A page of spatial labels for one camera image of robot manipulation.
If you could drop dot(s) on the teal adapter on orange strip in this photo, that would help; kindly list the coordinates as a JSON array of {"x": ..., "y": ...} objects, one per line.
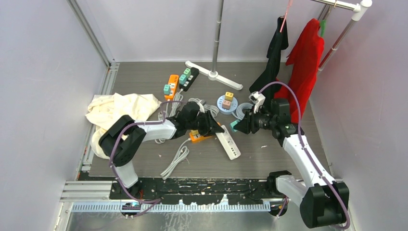
[{"x": 167, "y": 89}]

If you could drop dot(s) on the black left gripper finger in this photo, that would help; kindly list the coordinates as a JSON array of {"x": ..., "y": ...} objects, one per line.
[
  {"x": 213, "y": 126},
  {"x": 205, "y": 131}
]

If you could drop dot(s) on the orange power strip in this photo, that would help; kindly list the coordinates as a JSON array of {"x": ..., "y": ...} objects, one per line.
[
  {"x": 201, "y": 138},
  {"x": 173, "y": 82}
]

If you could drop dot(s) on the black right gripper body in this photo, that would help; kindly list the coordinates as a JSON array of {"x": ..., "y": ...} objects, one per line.
[{"x": 260, "y": 120}]

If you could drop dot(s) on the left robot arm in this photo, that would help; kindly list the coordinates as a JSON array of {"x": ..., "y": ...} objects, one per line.
[{"x": 122, "y": 140}]

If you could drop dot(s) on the teal adapter on black strip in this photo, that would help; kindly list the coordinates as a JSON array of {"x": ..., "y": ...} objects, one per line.
[{"x": 182, "y": 79}]

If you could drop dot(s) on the black hanging garment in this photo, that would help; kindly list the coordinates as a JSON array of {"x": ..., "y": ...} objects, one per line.
[{"x": 278, "y": 43}]

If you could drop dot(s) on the white power strip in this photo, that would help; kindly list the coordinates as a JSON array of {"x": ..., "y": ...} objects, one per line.
[{"x": 228, "y": 144}]

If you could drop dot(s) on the cream cloth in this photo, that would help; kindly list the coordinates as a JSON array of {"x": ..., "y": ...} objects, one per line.
[{"x": 105, "y": 110}]

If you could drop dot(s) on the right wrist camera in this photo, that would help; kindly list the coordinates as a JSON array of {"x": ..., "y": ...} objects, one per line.
[{"x": 257, "y": 99}]

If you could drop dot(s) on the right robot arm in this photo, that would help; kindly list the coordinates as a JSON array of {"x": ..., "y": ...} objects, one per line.
[{"x": 322, "y": 200}]

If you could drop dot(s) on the green adapter on black strip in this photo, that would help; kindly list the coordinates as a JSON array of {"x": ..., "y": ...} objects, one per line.
[{"x": 187, "y": 72}]

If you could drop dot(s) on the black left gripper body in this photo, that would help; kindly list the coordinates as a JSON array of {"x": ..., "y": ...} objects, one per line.
[{"x": 201, "y": 121}]

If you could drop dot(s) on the white clothes rack stand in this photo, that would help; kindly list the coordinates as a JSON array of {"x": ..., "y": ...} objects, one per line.
[{"x": 212, "y": 73}]

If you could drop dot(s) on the black power strip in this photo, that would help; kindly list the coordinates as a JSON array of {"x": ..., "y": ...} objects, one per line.
[{"x": 194, "y": 74}]

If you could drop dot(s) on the teal plug adapter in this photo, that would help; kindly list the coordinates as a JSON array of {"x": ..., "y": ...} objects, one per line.
[{"x": 233, "y": 124}]

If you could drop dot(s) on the round blue power socket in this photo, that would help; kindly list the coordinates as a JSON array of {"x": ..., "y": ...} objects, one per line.
[{"x": 233, "y": 108}]

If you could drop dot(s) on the red hanging garment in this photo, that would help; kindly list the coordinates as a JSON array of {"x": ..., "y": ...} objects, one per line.
[{"x": 305, "y": 58}]

